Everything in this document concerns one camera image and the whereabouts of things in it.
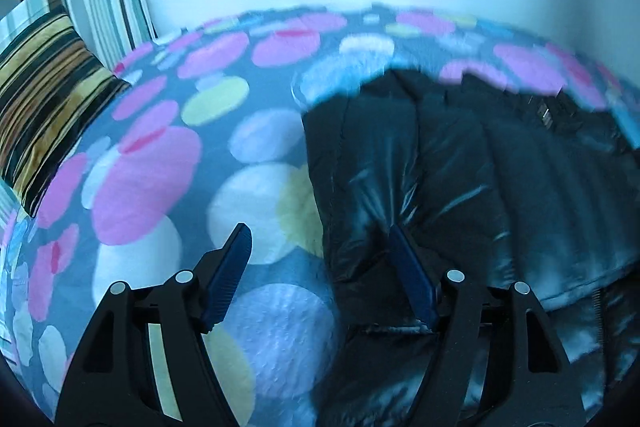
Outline black puffer jacket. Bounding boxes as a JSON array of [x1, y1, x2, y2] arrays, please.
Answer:
[[303, 69, 639, 426]]

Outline striped gold black pillow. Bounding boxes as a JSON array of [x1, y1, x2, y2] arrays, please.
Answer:
[[1, 6, 130, 216]]

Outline striped headboard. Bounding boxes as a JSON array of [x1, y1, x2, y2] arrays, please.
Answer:
[[1, 0, 156, 69]]

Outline colourful dotted bed sheet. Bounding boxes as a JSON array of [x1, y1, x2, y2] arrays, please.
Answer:
[[1, 5, 639, 426]]

